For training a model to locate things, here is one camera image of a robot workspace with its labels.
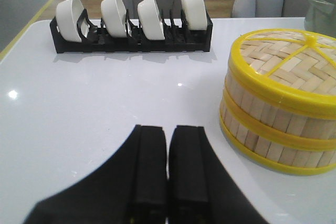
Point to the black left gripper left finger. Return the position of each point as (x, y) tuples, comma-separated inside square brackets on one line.
[(130, 187)]

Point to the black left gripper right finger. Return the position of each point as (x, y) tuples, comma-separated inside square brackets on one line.
[(200, 188)]

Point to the woven bamboo steamer lid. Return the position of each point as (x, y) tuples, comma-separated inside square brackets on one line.
[(291, 69)]

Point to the bamboo steamer tray with cloth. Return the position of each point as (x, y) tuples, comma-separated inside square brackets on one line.
[(242, 113)]

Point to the bamboo steamer tray yellow rims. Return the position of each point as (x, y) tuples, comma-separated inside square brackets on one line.
[(270, 154)]

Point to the black bowl rack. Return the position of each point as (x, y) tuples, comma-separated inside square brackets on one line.
[(177, 39)]

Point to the white bowl rightmost in rack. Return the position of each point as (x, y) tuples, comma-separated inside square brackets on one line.
[(195, 14)]

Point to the white bowl in rack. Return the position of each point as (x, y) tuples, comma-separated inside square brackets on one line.
[(195, 14), (67, 15)]

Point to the white bowl leftmost in rack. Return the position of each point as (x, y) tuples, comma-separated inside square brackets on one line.
[(67, 15)]

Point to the grey-green electric cooking pot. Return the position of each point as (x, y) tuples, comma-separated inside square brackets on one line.
[(320, 17)]

